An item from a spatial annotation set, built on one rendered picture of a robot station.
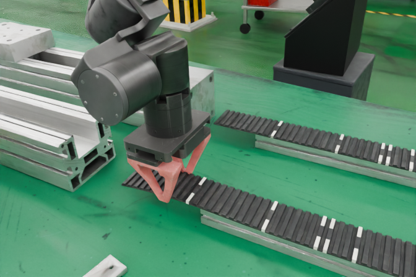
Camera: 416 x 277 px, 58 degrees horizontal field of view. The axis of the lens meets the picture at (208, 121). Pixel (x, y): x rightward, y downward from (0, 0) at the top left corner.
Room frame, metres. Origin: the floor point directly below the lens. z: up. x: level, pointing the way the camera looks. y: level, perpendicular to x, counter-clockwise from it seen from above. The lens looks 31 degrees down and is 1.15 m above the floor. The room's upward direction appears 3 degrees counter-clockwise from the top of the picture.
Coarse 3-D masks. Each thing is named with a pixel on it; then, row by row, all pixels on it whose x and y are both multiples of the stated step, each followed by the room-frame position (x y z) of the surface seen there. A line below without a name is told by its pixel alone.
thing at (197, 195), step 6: (204, 180) 0.39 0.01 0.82; (210, 180) 0.39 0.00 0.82; (198, 186) 0.38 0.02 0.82; (204, 186) 0.38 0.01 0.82; (210, 186) 0.38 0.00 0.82; (192, 192) 0.37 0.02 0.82; (198, 192) 0.37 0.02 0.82; (204, 192) 0.37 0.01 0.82; (186, 198) 0.36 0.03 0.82; (192, 198) 0.36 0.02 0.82; (198, 198) 0.36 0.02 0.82; (192, 204) 0.35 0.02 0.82; (198, 204) 0.35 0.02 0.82
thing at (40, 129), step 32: (0, 96) 0.59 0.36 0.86; (32, 96) 0.58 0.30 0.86; (0, 128) 0.48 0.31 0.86; (32, 128) 0.47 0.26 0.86; (64, 128) 0.52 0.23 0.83; (96, 128) 0.49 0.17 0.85; (0, 160) 0.50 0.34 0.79; (32, 160) 0.47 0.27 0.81; (64, 160) 0.43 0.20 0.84; (96, 160) 0.50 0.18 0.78
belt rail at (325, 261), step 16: (208, 224) 0.35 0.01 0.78; (224, 224) 0.34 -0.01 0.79; (240, 224) 0.33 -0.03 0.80; (256, 240) 0.32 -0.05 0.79; (272, 240) 0.31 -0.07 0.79; (304, 256) 0.29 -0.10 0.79; (320, 256) 0.28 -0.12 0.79; (336, 272) 0.27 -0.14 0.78; (352, 272) 0.26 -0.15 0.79; (368, 272) 0.25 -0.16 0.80
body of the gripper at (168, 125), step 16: (176, 96) 0.37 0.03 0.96; (144, 112) 0.38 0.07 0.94; (160, 112) 0.36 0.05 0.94; (176, 112) 0.37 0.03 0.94; (192, 112) 0.43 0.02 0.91; (144, 128) 0.39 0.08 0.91; (160, 128) 0.36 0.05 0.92; (176, 128) 0.37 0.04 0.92; (192, 128) 0.38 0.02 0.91; (128, 144) 0.36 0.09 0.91; (144, 144) 0.35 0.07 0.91; (160, 144) 0.35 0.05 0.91; (176, 144) 0.35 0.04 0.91; (160, 160) 0.34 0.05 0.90
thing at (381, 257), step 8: (376, 232) 0.29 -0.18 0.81; (376, 240) 0.28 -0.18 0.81; (384, 240) 0.28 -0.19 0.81; (392, 240) 0.28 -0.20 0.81; (376, 248) 0.27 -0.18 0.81; (384, 248) 0.27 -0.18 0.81; (376, 256) 0.26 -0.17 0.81; (384, 256) 0.26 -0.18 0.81; (376, 264) 0.25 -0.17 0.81; (384, 264) 0.25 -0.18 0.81; (384, 272) 0.24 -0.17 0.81
